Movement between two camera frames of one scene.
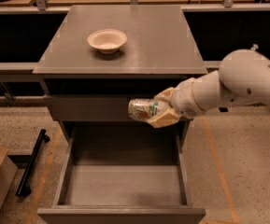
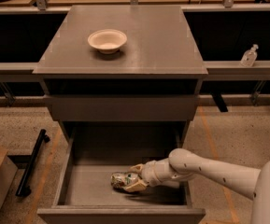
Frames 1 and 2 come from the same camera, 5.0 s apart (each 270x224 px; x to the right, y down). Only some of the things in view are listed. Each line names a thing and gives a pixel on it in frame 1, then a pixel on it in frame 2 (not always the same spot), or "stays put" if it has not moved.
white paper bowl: [107, 41] stays put
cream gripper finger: [165, 118] to [139, 186]
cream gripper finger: [166, 94] to [137, 167]
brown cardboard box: [1, 174] stays put
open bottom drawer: [123, 175] stays put
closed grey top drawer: [92, 107] stays put
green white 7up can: [144, 108] to [119, 178]
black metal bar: [23, 189] stays put
